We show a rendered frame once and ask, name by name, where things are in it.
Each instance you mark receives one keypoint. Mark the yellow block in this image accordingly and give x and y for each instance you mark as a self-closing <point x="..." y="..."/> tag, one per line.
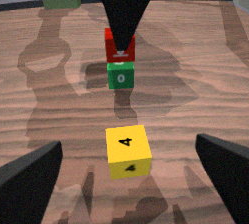
<point x="128" y="152"/>

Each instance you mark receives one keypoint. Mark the red block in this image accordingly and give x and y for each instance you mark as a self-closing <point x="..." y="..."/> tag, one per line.
<point x="114" y="56"/>

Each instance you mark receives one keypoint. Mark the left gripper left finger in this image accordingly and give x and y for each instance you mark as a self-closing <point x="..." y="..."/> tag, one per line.
<point x="27" y="183"/>

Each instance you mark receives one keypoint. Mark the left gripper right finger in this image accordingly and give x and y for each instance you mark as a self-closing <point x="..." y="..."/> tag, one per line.
<point x="227" y="165"/>

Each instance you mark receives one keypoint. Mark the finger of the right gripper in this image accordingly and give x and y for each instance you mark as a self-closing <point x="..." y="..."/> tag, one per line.
<point x="124" y="17"/>

